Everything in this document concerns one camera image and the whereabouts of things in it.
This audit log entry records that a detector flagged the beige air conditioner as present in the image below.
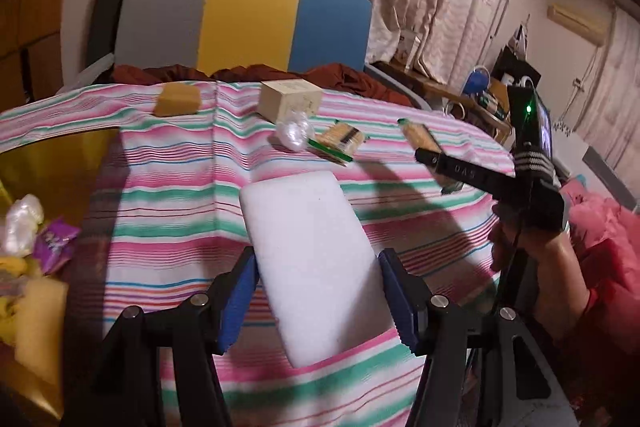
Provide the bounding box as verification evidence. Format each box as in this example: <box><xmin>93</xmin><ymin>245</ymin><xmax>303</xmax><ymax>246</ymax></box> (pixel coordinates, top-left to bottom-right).
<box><xmin>546</xmin><ymin>4</ymin><xmax>608</xmax><ymax>45</ymax></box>

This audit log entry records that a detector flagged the purple snack packet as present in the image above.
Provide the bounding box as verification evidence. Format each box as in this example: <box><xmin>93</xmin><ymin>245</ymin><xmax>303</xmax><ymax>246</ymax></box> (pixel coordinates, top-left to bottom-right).
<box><xmin>32</xmin><ymin>216</ymin><xmax>82</xmax><ymax>277</ymax></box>

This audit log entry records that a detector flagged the yellow crinkled packet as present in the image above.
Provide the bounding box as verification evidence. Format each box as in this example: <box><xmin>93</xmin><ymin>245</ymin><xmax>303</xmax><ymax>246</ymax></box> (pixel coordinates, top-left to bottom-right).
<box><xmin>0</xmin><ymin>256</ymin><xmax>43</xmax><ymax>347</ymax></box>

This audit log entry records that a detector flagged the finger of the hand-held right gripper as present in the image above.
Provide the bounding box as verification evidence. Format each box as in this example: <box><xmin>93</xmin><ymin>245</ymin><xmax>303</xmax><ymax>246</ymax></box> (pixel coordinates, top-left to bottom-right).
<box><xmin>414</xmin><ymin>148</ymin><xmax>518</xmax><ymax>195</ymax></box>

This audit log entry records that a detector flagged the gold cardboard box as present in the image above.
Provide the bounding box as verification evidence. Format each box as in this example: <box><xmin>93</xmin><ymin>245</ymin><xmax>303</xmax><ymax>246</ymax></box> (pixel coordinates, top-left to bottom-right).
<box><xmin>0</xmin><ymin>129</ymin><xmax>123</xmax><ymax>427</ymax></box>

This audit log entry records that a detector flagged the brown sponge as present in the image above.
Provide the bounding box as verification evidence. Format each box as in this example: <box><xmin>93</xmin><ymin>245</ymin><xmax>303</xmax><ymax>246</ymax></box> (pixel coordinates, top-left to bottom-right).
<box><xmin>152</xmin><ymin>82</ymin><xmax>201</xmax><ymax>118</ymax></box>

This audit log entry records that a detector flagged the grey yellow blue chair backrest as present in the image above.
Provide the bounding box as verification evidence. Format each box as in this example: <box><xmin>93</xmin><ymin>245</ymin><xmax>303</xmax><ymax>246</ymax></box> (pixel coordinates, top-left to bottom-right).
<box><xmin>114</xmin><ymin>0</ymin><xmax>373</xmax><ymax>75</ymax></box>

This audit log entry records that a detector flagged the white carton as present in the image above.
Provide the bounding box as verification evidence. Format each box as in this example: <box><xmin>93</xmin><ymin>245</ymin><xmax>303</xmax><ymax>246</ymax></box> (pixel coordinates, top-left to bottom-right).
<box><xmin>397</xmin><ymin>29</ymin><xmax>423</xmax><ymax>68</ymax></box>

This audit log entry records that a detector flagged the wooden side table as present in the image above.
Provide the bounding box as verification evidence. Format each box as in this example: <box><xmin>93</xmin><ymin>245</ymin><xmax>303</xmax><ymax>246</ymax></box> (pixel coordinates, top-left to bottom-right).
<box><xmin>387</xmin><ymin>59</ymin><xmax>513</xmax><ymax>142</ymax></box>

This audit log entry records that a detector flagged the blue bag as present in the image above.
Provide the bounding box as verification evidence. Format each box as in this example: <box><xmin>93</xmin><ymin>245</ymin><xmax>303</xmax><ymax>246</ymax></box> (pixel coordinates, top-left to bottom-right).
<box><xmin>462</xmin><ymin>67</ymin><xmax>493</xmax><ymax>96</ymax></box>

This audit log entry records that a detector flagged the person's right forearm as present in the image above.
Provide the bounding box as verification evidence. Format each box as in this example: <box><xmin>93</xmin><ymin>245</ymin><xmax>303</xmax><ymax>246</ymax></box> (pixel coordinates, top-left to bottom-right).
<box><xmin>532</xmin><ymin>274</ymin><xmax>598</xmax><ymax>340</ymax></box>

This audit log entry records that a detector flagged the white sponge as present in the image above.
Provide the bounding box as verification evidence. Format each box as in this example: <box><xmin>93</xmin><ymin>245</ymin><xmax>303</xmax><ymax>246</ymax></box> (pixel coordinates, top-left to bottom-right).
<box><xmin>239</xmin><ymin>170</ymin><xmax>396</xmax><ymax>369</ymax></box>

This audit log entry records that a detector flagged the person's right hand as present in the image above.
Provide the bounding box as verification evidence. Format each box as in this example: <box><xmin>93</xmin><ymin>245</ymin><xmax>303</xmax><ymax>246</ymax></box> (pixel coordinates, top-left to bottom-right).
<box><xmin>487</xmin><ymin>204</ymin><xmax>578</xmax><ymax>305</ymax></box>

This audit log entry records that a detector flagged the red quilted jacket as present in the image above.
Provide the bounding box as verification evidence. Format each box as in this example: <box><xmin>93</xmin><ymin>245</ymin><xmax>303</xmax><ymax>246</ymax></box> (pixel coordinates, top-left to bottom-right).
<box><xmin>560</xmin><ymin>179</ymin><xmax>640</xmax><ymax>358</ymax></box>

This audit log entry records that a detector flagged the reddish brown cloth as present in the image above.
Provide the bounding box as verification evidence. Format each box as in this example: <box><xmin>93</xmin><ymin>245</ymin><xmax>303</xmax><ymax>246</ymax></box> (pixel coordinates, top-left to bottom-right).
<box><xmin>111</xmin><ymin>63</ymin><xmax>413</xmax><ymax>108</ymax></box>

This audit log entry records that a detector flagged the yellow sponge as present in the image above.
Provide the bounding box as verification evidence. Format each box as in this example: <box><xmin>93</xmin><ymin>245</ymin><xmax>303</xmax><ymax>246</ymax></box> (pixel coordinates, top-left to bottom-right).
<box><xmin>14</xmin><ymin>279</ymin><xmax>69</xmax><ymax>388</ymax></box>

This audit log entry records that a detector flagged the black bag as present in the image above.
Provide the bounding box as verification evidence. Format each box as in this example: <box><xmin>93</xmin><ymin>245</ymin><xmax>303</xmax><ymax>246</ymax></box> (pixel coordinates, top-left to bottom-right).
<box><xmin>492</xmin><ymin>47</ymin><xmax>541</xmax><ymax>92</ymax></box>

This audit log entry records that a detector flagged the small beige carton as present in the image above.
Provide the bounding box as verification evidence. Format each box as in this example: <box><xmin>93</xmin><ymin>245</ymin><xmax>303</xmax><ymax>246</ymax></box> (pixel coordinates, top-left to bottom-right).
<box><xmin>257</xmin><ymin>78</ymin><xmax>323</xmax><ymax>125</ymax></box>

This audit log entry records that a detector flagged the green bottle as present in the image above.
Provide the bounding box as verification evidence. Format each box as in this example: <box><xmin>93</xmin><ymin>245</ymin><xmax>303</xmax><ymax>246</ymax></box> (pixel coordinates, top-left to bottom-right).
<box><xmin>475</xmin><ymin>91</ymin><xmax>511</xmax><ymax>122</ymax></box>

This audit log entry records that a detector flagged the clear plastic packet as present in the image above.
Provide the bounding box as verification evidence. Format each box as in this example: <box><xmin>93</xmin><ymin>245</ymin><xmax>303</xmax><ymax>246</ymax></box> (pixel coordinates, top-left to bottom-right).
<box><xmin>272</xmin><ymin>109</ymin><xmax>313</xmax><ymax>152</ymax></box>

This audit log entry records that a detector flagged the pearly white packet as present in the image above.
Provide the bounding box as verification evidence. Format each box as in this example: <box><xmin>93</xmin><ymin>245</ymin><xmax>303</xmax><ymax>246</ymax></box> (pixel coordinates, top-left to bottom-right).
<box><xmin>0</xmin><ymin>194</ymin><xmax>45</xmax><ymax>258</ymax></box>

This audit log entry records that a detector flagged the black chair post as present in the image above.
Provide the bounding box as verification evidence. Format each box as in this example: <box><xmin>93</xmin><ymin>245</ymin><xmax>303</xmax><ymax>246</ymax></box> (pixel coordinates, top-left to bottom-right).
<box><xmin>86</xmin><ymin>0</ymin><xmax>138</xmax><ymax>72</ymax></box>

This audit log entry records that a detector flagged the grey chair armrest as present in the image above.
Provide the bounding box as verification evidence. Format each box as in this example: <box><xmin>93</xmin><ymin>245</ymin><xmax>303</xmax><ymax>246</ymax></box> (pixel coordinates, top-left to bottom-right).
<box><xmin>62</xmin><ymin>53</ymin><xmax>117</xmax><ymax>88</ymax></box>

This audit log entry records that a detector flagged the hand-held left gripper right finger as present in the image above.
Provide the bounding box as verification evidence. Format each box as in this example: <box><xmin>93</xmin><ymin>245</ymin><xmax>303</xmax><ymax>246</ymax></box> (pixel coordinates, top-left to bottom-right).
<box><xmin>377</xmin><ymin>248</ymin><xmax>576</xmax><ymax>427</ymax></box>

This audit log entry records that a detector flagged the orange wooden wardrobe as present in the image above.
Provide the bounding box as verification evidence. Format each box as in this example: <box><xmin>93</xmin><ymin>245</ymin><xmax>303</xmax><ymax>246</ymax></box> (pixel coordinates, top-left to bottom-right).
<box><xmin>0</xmin><ymin>0</ymin><xmax>83</xmax><ymax>112</ymax></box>

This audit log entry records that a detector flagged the pink green striped cloth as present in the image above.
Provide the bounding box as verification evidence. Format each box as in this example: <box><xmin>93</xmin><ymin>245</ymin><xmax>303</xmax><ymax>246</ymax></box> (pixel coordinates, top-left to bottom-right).
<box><xmin>0</xmin><ymin>79</ymin><xmax>511</xmax><ymax>427</ymax></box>

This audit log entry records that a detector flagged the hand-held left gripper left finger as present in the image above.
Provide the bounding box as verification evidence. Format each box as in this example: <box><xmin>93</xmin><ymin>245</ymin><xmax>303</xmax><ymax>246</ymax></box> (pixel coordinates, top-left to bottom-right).
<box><xmin>90</xmin><ymin>246</ymin><xmax>261</xmax><ymax>427</ymax></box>

